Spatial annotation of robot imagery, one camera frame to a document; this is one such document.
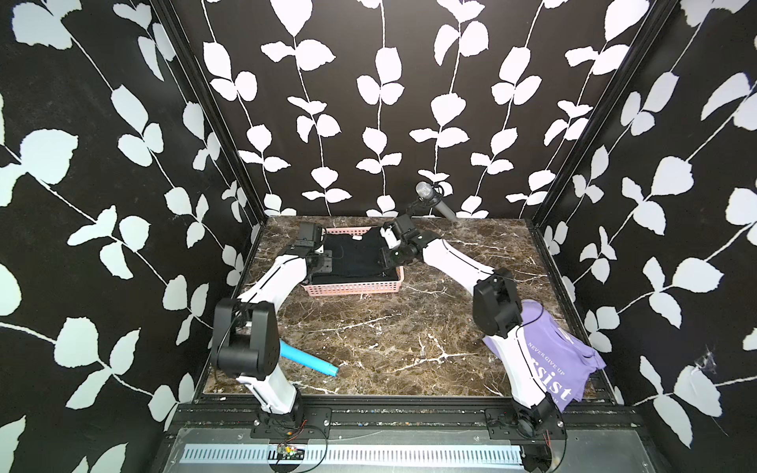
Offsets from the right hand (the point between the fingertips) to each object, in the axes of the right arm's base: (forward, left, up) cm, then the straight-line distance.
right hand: (379, 255), depth 97 cm
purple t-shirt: (-31, -54, -10) cm, 63 cm away
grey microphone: (+13, -15, +17) cm, 26 cm away
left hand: (-3, +18, +3) cm, 18 cm away
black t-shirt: (+4, +9, -9) cm, 13 cm away
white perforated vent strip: (-55, +34, -10) cm, 65 cm away
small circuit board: (-54, +21, -9) cm, 59 cm away
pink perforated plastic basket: (-10, +8, -5) cm, 14 cm away
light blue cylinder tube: (-31, +22, -8) cm, 40 cm away
